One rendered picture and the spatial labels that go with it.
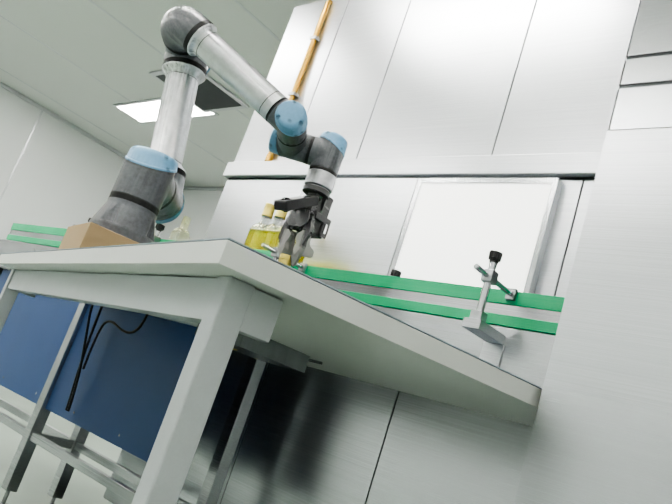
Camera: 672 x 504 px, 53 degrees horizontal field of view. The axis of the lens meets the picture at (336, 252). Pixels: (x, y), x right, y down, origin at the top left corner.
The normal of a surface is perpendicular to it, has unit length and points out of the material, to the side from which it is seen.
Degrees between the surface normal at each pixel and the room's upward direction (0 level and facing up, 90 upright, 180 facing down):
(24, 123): 90
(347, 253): 90
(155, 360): 90
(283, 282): 90
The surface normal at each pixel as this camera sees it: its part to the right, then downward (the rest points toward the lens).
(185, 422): 0.58, -0.01
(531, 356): -0.61, -0.39
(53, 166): 0.73, 0.07
